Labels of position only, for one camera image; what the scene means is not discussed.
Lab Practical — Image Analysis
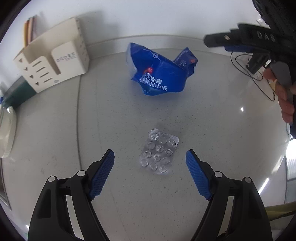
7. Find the person right hand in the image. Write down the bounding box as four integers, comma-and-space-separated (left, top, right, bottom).
263, 68, 295, 124

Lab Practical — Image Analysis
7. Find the blue tissue wrapper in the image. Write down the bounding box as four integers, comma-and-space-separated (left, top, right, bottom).
126, 43, 198, 96

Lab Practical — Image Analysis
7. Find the empty pill blister pack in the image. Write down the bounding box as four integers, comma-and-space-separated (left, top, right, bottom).
138, 128, 179, 175

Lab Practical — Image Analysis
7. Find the dark green backsplash strip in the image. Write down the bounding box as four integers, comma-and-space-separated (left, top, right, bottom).
1, 76, 37, 109

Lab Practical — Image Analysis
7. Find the cream utensil organizer box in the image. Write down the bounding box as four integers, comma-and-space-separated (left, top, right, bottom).
14, 17, 90, 93

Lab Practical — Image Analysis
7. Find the orange chopsticks bundle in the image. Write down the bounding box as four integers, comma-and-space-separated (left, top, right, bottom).
23, 15, 37, 47

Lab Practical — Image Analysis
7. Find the black kettle with cable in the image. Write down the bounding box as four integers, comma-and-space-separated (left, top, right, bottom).
230, 51, 277, 103

